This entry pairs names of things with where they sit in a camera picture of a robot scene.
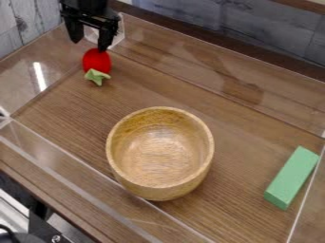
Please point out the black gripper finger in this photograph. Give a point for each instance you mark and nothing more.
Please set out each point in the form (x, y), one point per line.
(106, 36)
(76, 29)

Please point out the clear acrylic enclosure wall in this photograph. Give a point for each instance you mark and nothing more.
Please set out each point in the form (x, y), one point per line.
(263, 109)

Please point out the red plush fruit green leaf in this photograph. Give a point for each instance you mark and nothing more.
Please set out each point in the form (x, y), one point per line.
(97, 65)

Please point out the wooden bowl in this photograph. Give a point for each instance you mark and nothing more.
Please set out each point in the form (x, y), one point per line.
(160, 150)

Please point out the green foam block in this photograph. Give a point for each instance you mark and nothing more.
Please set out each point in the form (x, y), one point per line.
(286, 186)

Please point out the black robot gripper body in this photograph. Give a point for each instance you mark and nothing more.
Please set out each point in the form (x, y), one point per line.
(92, 12)

